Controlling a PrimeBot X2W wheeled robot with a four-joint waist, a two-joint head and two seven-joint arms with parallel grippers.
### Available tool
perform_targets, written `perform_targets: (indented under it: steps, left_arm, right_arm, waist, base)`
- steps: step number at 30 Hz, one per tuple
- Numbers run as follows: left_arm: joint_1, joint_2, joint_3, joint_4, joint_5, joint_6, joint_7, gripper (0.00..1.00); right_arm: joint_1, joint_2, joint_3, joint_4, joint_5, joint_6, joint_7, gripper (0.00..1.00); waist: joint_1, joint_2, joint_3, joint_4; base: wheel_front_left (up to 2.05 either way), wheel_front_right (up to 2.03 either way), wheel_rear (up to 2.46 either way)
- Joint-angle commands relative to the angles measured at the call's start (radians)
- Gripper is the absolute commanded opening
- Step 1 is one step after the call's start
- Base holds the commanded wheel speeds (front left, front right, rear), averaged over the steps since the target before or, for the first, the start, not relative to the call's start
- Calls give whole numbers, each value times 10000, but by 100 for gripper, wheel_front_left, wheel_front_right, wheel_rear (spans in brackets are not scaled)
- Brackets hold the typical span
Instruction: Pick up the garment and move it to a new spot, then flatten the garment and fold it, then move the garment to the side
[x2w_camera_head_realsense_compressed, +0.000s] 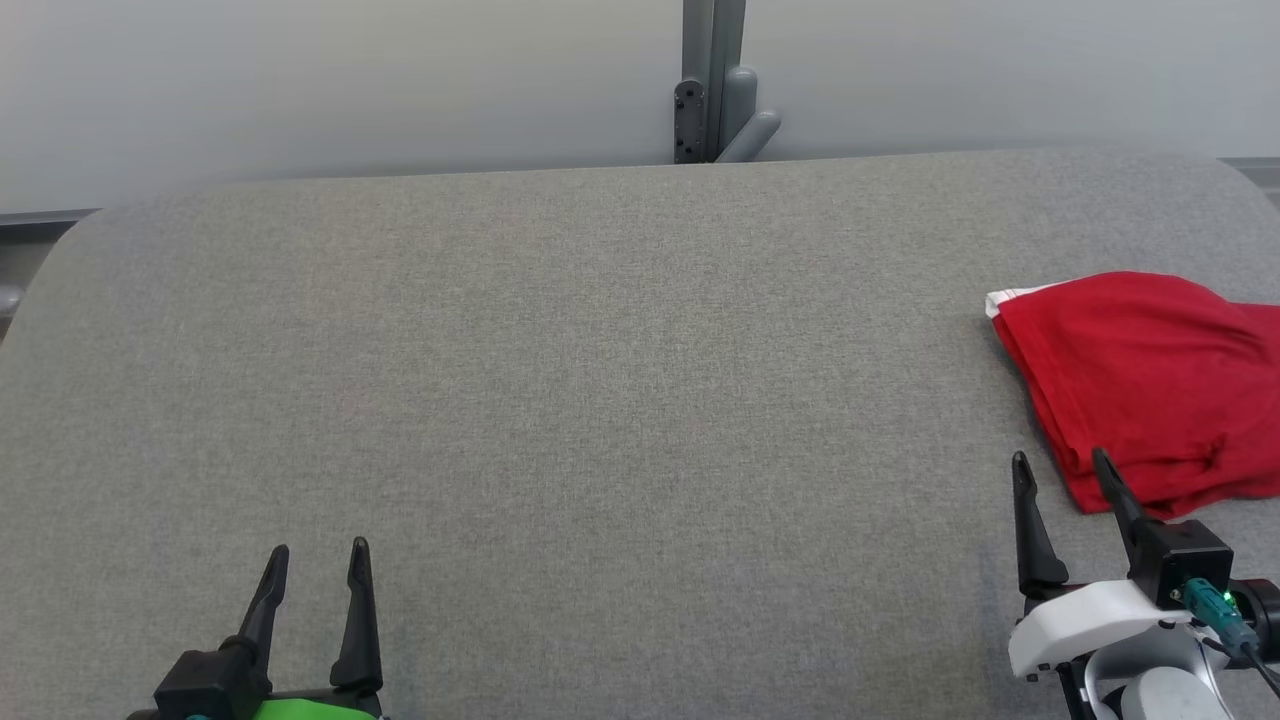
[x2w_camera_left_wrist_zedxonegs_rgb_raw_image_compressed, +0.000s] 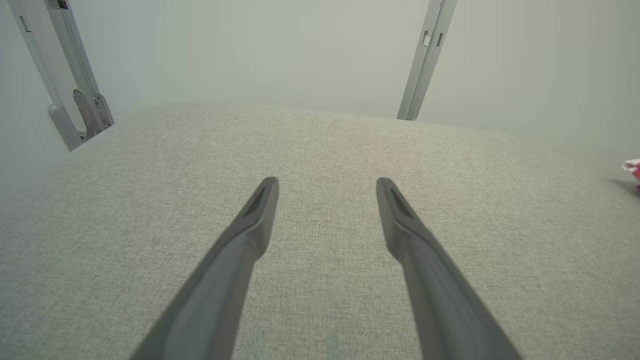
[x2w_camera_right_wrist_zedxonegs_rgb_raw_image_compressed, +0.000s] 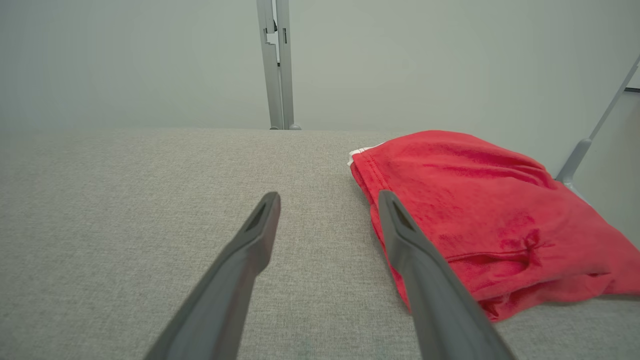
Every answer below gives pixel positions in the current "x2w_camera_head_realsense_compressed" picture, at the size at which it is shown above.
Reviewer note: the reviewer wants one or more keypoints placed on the red shorts white stripe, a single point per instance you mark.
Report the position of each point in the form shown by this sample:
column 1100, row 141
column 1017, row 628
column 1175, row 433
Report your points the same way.
column 1150, row 380

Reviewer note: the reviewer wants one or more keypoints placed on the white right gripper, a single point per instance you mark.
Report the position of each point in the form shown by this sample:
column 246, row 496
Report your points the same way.
column 1090, row 620

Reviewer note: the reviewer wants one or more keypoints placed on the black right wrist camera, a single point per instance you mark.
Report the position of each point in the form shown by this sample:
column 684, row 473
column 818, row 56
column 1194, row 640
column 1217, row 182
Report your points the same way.
column 1185, row 555

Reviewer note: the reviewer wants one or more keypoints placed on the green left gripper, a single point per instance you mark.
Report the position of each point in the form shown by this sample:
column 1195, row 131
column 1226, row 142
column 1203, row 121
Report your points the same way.
column 320, row 708

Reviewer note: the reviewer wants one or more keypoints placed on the grey fabric sofa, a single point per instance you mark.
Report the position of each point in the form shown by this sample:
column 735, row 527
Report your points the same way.
column 600, row 400

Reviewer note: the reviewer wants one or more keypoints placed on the red basketball jersey white sleeves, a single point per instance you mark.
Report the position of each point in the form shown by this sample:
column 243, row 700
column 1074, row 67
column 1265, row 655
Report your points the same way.
column 998, row 303

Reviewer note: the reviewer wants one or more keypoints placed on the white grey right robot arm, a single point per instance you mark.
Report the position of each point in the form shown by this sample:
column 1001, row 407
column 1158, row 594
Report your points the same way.
column 1165, row 695

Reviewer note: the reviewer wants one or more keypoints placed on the grey vertical metal post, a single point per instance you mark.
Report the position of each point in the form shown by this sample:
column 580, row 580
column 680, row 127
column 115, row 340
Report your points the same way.
column 712, row 40

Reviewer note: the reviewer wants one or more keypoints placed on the dark grey bracket plate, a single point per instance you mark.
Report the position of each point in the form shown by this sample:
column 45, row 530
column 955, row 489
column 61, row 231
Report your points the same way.
column 689, row 120

